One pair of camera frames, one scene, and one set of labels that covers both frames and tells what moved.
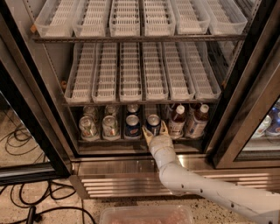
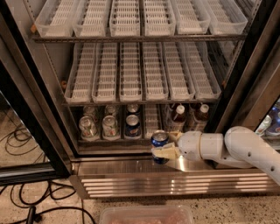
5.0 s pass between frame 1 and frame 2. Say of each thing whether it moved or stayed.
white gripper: moved
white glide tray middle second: stayed
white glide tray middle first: stayed
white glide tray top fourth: stayed
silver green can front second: stayed
